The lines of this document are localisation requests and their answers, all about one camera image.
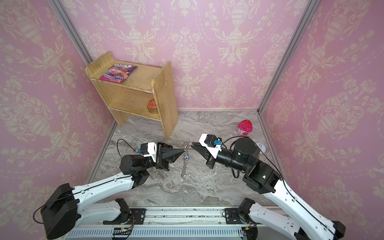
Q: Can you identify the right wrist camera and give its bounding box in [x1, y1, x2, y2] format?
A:
[199, 134, 223, 159]

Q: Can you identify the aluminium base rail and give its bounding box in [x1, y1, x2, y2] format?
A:
[59, 205, 313, 228]

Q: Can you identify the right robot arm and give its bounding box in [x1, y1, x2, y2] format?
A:
[191, 134, 346, 240]

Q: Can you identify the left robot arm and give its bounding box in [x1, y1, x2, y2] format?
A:
[37, 143, 185, 240]

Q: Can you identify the red lid tin can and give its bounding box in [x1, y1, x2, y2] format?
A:
[147, 99, 159, 115]

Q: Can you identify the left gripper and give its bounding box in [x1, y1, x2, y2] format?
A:
[140, 143, 182, 173]

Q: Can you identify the wooden shelf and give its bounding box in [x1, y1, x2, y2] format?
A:
[85, 52, 179, 140]

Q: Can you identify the pink lid cup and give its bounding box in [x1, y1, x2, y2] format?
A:
[238, 120, 253, 137]

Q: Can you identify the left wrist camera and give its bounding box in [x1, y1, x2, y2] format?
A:
[137, 142, 158, 163]

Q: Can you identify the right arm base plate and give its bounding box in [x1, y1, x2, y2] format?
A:
[224, 208, 250, 225]

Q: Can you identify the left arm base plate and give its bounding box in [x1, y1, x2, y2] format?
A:
[103, 208, 146, 225]

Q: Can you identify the white round container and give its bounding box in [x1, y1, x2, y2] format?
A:
[257, 143, 268, 154]

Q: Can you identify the purple snack packet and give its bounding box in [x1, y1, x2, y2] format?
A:
[99, 64, 137, 84]

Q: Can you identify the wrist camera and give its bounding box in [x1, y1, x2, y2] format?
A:
[199, 134, 223, 159]
[137, 142, 158, 163]

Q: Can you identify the perforated cable tray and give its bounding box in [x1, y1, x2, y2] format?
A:
[62, 226, 244, 240]

